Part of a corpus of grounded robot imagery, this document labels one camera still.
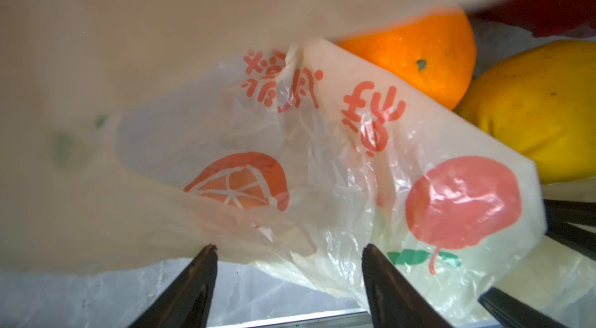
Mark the yellow lemon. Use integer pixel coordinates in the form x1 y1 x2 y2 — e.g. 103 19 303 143
455 40 595 185

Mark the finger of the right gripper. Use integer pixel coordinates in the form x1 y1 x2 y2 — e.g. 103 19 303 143
543 199 595 261
479 288 566 328

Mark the translucent printed plastic bag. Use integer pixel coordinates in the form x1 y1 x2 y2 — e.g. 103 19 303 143
1 0 595 327

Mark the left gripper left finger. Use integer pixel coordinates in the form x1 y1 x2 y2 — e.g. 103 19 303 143
130 244 218 328

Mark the pink dragon fruit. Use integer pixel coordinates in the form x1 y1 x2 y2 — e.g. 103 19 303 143
476 0 595 38

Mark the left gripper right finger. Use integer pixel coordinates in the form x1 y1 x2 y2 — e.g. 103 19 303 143
362 244 451 328

